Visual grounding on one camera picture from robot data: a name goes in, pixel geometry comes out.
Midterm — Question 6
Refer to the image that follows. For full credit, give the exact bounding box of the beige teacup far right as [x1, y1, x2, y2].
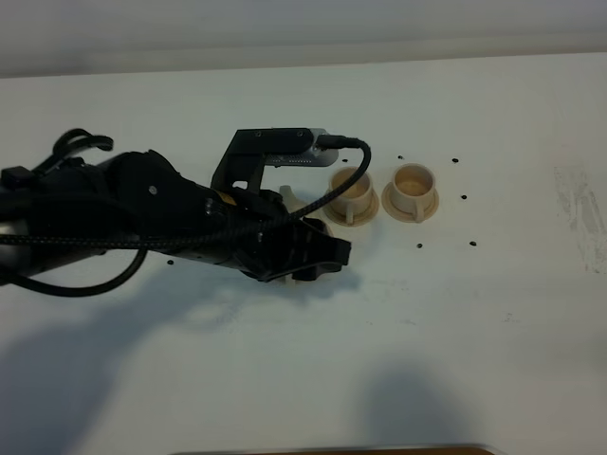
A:
[390, 164, 436, 221]

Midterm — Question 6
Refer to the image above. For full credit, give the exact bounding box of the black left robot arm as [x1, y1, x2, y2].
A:
[1, 128, 352, 298]

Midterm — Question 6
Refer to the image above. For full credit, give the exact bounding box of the black braided camera cable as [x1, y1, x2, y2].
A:
[0, 135, 373, 249]

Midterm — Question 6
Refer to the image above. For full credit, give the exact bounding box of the beige teacup near teapot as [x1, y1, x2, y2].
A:
[328, 173, 373, 215]

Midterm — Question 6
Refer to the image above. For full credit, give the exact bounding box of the beige saucer under teacup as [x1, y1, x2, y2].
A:
[322, 190, 379, 228]
[381, 184, 439, 224]

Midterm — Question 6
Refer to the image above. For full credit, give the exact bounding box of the beige saucer under near teacup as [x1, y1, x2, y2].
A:
[322, 190, 379, 228]

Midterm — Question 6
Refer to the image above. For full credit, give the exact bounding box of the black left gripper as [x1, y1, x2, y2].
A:
[203, 189, 351, 282]

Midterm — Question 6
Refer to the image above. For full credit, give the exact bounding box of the beige ceramic teapot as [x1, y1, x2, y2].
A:
[279, 185, 333, 282]

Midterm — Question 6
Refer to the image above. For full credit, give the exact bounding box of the beige saucer under far teacup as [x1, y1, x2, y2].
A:
[381, 184, 439, 224]

